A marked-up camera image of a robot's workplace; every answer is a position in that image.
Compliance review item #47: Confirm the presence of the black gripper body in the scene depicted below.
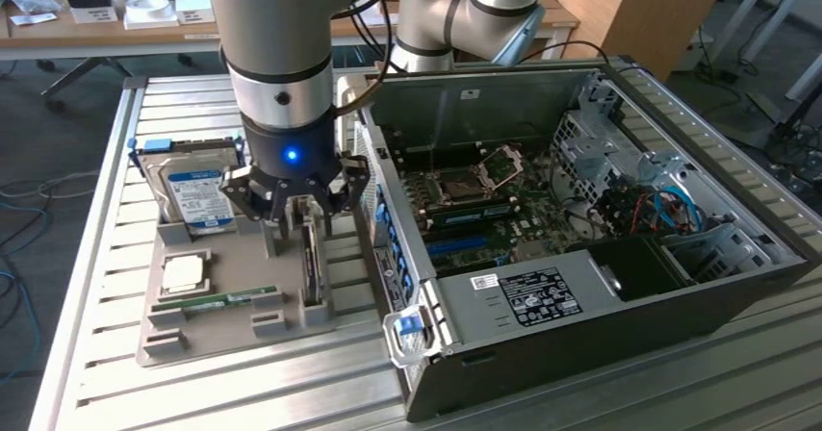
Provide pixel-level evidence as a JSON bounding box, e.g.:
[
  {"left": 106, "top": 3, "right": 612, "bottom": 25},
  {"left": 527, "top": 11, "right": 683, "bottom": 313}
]
[{"left": 240, "top": 112, "right": 342, "bottom": 202}]

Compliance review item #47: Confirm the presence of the graphics card with black fan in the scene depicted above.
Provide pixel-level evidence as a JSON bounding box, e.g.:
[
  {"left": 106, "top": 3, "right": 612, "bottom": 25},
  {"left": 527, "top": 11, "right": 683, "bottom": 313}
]
[{"left": 286, "top": 194, "right": 329, "bottom": 308}]

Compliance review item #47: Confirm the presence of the hard disk in blue caddy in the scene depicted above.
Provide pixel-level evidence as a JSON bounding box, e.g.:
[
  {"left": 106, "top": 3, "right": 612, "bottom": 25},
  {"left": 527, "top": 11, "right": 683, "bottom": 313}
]
[{"left": 126, "top": 131, "right": 249, "bottom": 236}]

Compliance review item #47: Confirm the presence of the CPU socket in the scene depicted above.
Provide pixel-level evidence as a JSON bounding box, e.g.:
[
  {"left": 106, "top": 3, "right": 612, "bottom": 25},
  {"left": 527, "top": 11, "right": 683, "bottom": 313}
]
[{"left": 433, "top": 166, "right": 496, "bottom": 207}]

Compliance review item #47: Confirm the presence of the grey plastic parts rack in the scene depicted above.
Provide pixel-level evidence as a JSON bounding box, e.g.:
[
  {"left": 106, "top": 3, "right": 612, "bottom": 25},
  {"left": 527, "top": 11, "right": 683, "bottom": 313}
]
[{"left": 134, "top": 212, "right": 340, "bottom": 369}]

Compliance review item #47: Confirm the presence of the dark RAM stick with label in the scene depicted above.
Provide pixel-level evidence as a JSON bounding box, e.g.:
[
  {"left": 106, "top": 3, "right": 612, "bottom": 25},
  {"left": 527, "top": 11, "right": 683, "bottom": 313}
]
[{"left": 426, "top": 202, "right": 519, "bottom": 229}]

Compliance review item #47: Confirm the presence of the silver CPU chip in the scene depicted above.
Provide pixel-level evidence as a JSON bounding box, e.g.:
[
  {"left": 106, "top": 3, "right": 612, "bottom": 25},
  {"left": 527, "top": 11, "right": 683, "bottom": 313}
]
[{"left": 158, "top": 255, "right": 210, "bottom": 293}]

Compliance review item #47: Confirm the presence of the long expansion slot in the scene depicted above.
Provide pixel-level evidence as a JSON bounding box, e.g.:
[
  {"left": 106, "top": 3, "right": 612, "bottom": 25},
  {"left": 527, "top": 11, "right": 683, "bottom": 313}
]
[{"left": 425, "top": 235, "right": 492, "bottom": 260}]

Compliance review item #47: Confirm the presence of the green RAM stick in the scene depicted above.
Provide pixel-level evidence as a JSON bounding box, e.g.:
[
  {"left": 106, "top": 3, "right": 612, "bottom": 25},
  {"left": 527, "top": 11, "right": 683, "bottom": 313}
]
[{"left": 153, "top": 285, "right": 280, "bottom": 313}]

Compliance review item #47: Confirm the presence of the metal socket cover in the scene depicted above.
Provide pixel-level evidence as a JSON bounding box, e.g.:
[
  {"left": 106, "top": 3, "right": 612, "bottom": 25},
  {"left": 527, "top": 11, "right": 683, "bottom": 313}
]
[{"left": 472, "top": 144, "right": 527, "bottom": 192}]

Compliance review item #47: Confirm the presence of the green motherboard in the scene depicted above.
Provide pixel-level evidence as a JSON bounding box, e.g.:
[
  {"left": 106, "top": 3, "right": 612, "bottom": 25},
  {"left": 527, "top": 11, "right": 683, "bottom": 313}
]
[{"left": 400, "top": 144, "right": 615, "bottom": 278}]

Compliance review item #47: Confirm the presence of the grey power supply unit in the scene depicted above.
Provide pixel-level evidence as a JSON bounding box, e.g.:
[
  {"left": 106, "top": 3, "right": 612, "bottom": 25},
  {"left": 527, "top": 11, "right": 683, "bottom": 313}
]
[{"left": 420, "top": 249, "right": 628, "bottom": 350}]

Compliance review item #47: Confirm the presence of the plain white box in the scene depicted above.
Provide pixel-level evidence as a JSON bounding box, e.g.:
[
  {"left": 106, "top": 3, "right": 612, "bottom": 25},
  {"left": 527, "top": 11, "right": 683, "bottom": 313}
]
[{"left": 173, "top": 0, "right": 216, "bottom": 26}]

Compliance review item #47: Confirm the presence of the flat white box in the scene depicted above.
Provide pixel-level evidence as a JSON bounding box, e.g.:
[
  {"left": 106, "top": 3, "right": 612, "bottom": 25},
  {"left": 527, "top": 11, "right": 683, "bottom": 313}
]
[{"left": 121, "top": 7, "right": 181, "bottom": 31}]

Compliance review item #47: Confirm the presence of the white tape roll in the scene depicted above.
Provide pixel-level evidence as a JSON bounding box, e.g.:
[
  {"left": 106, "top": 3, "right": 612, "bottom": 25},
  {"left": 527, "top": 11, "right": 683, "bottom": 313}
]
[{"left": 125, "top": 0, "right": 176, "bottom": 20}]

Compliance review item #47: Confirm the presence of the perforated metal drive cage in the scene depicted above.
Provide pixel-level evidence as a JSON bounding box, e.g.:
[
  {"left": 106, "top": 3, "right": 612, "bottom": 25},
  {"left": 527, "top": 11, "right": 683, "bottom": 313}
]
[{"left": 549, "top": 108, "right": 651, "bottom": 201}]

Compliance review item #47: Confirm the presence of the white box with black top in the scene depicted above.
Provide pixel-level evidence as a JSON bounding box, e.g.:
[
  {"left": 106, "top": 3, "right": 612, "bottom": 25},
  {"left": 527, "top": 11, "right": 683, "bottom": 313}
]
[{"left": 62, "top": 0, "right": 120, "bottom": 24}]

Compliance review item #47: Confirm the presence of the wooden desk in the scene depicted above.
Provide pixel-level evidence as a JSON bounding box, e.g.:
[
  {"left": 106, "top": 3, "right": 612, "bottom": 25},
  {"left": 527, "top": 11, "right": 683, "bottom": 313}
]
[{"left": 0, "top": 0, "right": 580, "bottom": 74}]

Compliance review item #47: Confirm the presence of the black open PC case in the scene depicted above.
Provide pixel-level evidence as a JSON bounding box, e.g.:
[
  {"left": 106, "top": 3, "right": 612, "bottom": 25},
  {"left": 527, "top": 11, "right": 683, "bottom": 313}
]
[{"left": 336, "top": 55, "right": 822, "bottom": 425}]

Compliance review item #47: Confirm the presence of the silver metal disk bay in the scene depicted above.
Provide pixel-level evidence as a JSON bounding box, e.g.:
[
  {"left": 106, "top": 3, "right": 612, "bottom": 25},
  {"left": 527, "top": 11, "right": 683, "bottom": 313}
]
[{"left": 659, "top": 222, "right": 772, "bottom": 286}]

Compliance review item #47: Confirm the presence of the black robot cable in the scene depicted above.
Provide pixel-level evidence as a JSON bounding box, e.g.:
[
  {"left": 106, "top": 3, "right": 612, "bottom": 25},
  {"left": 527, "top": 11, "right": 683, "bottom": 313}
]
[{"left": 332, "top": 0, "right": 412, "bottom": 114}]

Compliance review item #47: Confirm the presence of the red wire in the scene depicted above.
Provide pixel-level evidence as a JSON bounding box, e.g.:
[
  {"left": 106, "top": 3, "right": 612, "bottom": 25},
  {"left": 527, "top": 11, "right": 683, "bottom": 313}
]
[{"left": 631, "top": 193, "right": 651, "bottom": 234}]

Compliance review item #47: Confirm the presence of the black cable behind case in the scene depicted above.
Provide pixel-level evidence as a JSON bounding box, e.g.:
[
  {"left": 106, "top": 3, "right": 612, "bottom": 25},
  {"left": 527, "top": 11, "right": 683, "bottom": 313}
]
[{"left": 541, "top": 39, "right": 651, "bottom": 74}]

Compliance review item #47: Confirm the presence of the blue wire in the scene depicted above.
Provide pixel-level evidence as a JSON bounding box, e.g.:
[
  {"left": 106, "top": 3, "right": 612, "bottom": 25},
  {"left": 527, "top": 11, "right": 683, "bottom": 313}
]
[{"left": 645, "top": 185, "right": 705, "bottom": 236}]

